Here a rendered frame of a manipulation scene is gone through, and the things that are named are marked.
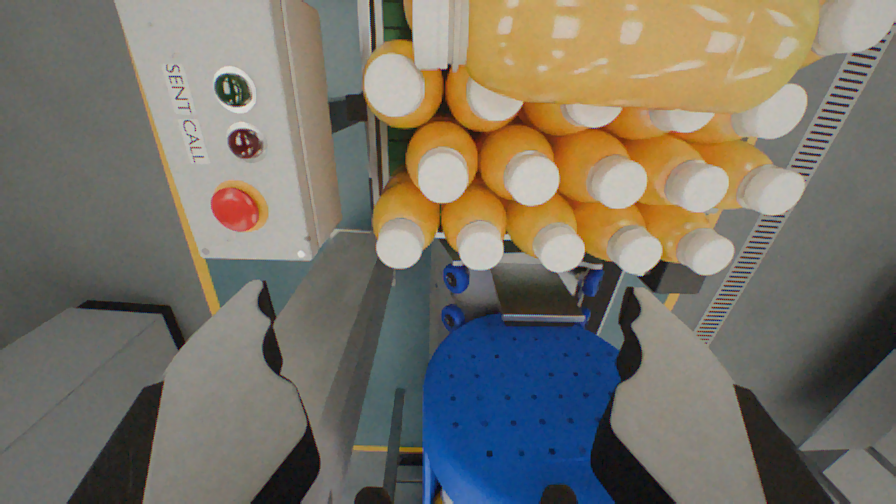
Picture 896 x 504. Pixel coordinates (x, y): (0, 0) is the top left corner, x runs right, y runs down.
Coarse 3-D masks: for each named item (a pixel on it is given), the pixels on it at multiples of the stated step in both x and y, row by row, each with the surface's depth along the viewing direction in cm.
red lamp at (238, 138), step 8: (240, 128) 21; (232, 136) 21; (240, 136) 21; (248, 136) 21; (256, 136) 22; (232, 144) 21; (240, 144) 21; (248, 144) 21; (256, 144) 22; (232, 152) 22; (240, 152) 22; (248, 152) 22; (256, 152) 22
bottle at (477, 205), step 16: (480, 176) 37; (464, 192) 31; (480, 192) 31; (448, 208) 31; (464, 208) 29; (480, 208) 29; (496, 208) 30; (448, 224) 30; (464, 224) 29; (480, 224) 28; (496, 224) 29; (448, 240) 31
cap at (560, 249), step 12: (552, 228) 28; (564, 228) 27; (540, 240) 28; (552, 240) 27; (564, 240) 27; (576, 240) 27; (540, 252) 27; (552, 252) 27; (564, 252) 27; (576, 252) 27; (552, 264) 28; (564, 264) 28; (576, 264) 28
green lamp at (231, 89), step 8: (216, 80) 20; (224, 80) 19; (232, 80) 20; (240, 80) 20; (216, 88) 20; (224, 88) 20; (232, 88) 20; (240, 88) 20; (248, 88) 20; (224, 96) 20; (232, 96) 20; (240, 96) 20; (248, 96) 21; (224, 104) 20; (232, 104) 20; (240, 104) 20
